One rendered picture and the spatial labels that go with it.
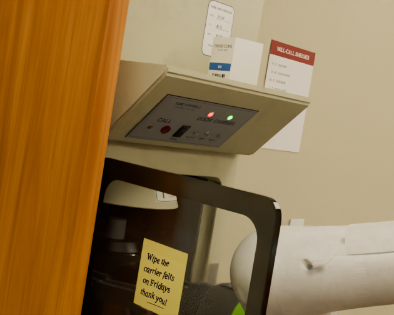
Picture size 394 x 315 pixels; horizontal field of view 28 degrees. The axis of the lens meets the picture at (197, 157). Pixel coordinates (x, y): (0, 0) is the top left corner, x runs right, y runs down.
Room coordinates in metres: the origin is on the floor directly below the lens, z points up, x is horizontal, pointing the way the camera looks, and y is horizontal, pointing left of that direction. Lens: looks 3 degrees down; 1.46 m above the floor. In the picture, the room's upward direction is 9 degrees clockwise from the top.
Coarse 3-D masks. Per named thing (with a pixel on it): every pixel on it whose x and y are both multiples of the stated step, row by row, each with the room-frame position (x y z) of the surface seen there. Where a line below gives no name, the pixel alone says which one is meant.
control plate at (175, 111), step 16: (176, 96) 0.96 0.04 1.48; (160, 112) 0.97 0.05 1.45; (176, 112) 0.99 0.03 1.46; (192, 112) 1.01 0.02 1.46; (208, 112) 1.03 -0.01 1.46; (224, 112) 1.05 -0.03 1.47; (240, 112) 1.07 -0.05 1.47; (256, 112) 1.09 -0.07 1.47; (144, 128) 0.99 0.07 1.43; (160, 128) 1.01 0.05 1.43; (176, 128) 1.03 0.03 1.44; (192, 128) 1.05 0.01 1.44; (208, 128) 1.07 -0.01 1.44; (224, 128) 1.09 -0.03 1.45; (192, 144) 1.09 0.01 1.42; (208, 144) 1.11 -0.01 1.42
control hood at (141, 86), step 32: (128, 64) 0.95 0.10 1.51; (160, 64) 0.92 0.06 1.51; (128, 96) 0.94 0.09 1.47; (160, 96) 0.94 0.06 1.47; (192, 96) 0.98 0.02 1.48; (224, 96) 1.02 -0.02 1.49; (256, 96) 1.06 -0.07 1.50; (288, 96) 1.11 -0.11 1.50; (128, 128) 0.97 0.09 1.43; (256, 128) 1.14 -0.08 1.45
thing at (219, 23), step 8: (208, 8) 1.13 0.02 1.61; (216, 8) 1.14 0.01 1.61; (224, 8) 1.15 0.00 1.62; (232, 8) 1.17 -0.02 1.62; (208, 16) 1.13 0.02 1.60; (216, 16) 1.14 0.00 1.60; (224, 16) 1.16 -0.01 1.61; (232, 16) 1.17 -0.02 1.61; (208, 24) 1.13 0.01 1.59; (216, 24) 1.15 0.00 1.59; (224, 24) 1.16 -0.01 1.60; (232, 24) 1.17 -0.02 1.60; (208, 32) 1.13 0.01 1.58; (216, 32) 1.15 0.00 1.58; (224, 32) 1.16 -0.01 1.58; (208, 40) 1.14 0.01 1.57; (208, 48) 1.14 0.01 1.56
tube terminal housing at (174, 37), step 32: (160, 0) 1.05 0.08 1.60; (192, 0) 1.10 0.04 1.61; (224, 0) 1.15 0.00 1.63; (256, 0) 1.21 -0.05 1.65; (128, 32) 1.01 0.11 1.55; (160, 32) 1.06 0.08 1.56; (192, 32) 1.11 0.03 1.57; (256, 32) 1.22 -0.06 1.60; (192, 64) 1.12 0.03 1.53; (128, 160) 1.04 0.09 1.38; (160, 160) 1.09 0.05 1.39; (192, 160) 1.14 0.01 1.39; (224, 160) 1.20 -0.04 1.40
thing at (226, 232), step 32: (128, 192) 0.92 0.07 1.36; (160, 192) 0.88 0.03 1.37; (192, 192) 0.84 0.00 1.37; (224, 192) 0.81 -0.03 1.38; (96, 224) 0.96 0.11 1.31; (128, 224) 0.91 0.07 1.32; (160, 224) 0.87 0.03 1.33; (192, 224) 0.84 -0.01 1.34; (224, 224) 0.80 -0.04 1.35; (256, 224) 0.77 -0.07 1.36; (96, 256) 0.95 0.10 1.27; (128, 256) 0.91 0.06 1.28; (192, 256) 0.83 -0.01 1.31; (224, 256) 0.80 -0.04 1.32; (256, 256) 0.76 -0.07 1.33; (96, 288) 0.94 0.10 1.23; (128, 288) 0.90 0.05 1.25; (192, 288) 0.82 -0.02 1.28; (224, 288) 0.79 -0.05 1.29; (256, 288) 0.76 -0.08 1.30
